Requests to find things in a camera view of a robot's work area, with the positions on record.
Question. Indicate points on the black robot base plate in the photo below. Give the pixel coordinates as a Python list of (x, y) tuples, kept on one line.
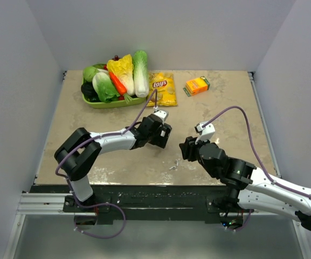
[(145, 203)]

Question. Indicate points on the yellow toy cabbage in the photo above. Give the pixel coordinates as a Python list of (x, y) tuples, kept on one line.
[(123, 69)]

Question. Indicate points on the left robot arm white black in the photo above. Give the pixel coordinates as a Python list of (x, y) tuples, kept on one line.
[(78, 153)]

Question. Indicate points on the orange green carton box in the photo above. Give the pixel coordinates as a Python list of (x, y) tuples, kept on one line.
[(196, 86)]

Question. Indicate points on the orange toy carrot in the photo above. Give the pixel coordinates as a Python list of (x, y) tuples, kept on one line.
[(121, 89)]

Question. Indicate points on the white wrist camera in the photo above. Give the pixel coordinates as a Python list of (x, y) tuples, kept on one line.
[(205, 130), (161, 114)]

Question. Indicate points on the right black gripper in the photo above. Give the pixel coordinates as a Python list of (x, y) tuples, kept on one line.
[(188, 148)]

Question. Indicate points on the green white bok choy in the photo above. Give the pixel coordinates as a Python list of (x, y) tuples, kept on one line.
[(104, 88)]

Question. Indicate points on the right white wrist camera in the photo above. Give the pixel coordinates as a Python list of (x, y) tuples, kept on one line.
[(205, 130)]

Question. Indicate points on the yellow Lays chips bag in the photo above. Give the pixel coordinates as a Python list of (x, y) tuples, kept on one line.
[(166, 94)]

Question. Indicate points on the dark green toy vegetable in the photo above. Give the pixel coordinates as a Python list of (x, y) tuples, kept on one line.
[(89, 92)]

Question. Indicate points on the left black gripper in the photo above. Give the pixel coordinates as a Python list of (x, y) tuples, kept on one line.
[(160, 141)]

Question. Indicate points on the green plastic vegetable tray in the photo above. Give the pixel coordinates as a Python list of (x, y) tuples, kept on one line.
[(114, 104)]

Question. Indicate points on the dark red toy grapes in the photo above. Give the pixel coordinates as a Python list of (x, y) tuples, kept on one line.
[(116, 57)]

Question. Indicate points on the round green cabbage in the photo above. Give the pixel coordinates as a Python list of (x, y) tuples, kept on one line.
[(88, 73)]

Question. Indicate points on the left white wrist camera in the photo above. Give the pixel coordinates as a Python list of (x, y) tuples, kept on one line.
[(161, 114)]

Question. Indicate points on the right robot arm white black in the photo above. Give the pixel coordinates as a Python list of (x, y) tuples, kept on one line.
[(247, 186)]

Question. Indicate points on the tall green napa cabbage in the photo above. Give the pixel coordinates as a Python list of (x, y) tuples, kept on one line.
[(140, 73)]

